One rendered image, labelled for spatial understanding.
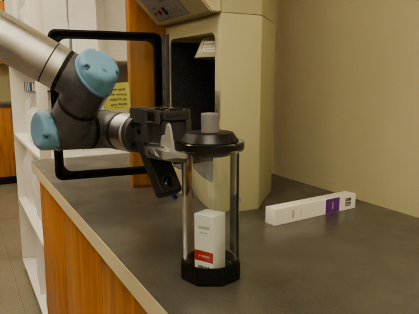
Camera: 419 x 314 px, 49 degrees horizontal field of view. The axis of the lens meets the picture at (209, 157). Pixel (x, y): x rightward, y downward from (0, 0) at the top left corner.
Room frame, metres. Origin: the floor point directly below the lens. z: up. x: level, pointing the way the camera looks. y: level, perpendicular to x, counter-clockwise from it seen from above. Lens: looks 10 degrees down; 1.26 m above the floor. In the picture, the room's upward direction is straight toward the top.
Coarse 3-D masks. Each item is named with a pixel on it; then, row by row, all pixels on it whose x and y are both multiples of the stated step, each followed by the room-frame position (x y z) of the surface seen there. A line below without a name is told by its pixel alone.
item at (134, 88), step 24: (72, 48) 1.25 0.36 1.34; (96, 48) 1.27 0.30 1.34; (120, 48) 1.30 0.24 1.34; (144, 48) 1.32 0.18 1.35; (120, 72) 1.30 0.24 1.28; (144, 72) 1.32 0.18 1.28; (120, 96) 1.30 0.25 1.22; (144, 96) 1.32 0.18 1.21; (72, 168) 1.24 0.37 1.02; (96, 168) 1.27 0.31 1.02
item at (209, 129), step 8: (208, 112) 0.74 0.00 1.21; (208, 120) 0.72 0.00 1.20; (216, 120) 0.72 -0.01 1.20; (208, 128) 0.72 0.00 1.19; (216, 128) 0.72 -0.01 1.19; (184, 136) 0.72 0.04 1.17; (192, 136) 0.70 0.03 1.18; (200, 136) 0.70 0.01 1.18; (208, 136) 0.69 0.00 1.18; (216, 136) 0.70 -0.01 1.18; (224, 136) 0.70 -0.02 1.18; (232, 136) 0.71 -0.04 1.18; (200, 144) 0.69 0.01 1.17; (208, 144) 0.69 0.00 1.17; (216, 144) 0.69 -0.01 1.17
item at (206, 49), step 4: (208, 36) 1.21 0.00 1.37; (212, 36) 1.20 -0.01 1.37; (204, 40) 1.22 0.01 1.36; (208, 40) 1.20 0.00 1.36; (212, 40) 1.19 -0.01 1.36; (200, 44) 1.23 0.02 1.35; (204, 44) 1.21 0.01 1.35; (208, 44) 1.19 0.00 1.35; (212, 44) 1.19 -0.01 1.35; (200, 48) 1.22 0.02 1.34; (204, 48) 1.20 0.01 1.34; (208, 48) 1.19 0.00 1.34; (212, 48) 1.18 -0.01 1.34; (196, 52) 1.23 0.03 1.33; (200, 52) 1.20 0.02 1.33; (204, 52) 1.19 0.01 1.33; (208, 52) 1.18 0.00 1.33; (212, 52) 1.18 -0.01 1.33; (196, 56) 1.22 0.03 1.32; (200, 56) 1.20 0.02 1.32; (204, 56) 1.19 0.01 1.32; (208, 56) 1.18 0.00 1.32; (212, 56) 1.17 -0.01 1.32
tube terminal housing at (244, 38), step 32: (224, 0) 1.08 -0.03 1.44; (256, 0) 1.12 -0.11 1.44; (192, 32) 1.21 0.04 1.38; (224, 32) 1.08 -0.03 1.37; (256, 32) 1.12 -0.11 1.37; (224, 64) 1.08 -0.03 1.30; (256, 64) 1.12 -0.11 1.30; (224, 96) 1.08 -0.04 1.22; (256, 96) 1.13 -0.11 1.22; (224, 128) 1.08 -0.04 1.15; (256, 128) 1.13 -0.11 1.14; (256, 160) 1.13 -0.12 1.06; (256, 192) 1.13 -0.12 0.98
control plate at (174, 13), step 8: (144, 0) 1.27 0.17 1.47; (152, 0) 1.24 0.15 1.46; (160, 0) 1.20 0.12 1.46; (168, 0) 1.17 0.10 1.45; (176, 0) 1.14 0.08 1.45; (152, 8) 1.28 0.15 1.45; (160, 8) 1.24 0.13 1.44; (176, 8) 1.17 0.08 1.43; (184, 8) 1.15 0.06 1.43; (160, 16) 1.28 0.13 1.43; (168, 16) 1.24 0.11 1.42; (176, 16) 1.21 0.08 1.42
